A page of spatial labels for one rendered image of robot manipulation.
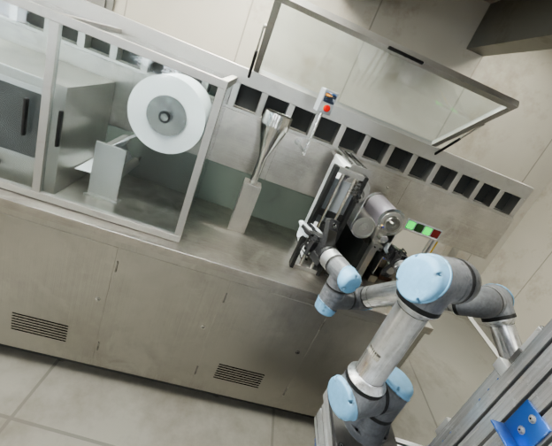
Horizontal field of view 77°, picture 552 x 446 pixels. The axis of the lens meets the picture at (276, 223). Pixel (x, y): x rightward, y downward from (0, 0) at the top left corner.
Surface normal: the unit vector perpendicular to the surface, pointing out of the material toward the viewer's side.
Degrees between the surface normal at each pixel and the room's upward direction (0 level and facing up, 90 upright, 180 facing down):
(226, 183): 90
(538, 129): 90
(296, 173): 90
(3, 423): 0
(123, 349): 90
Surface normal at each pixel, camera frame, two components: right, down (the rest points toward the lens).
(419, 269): -0.80, -0.26
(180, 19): -0.04, 0.39
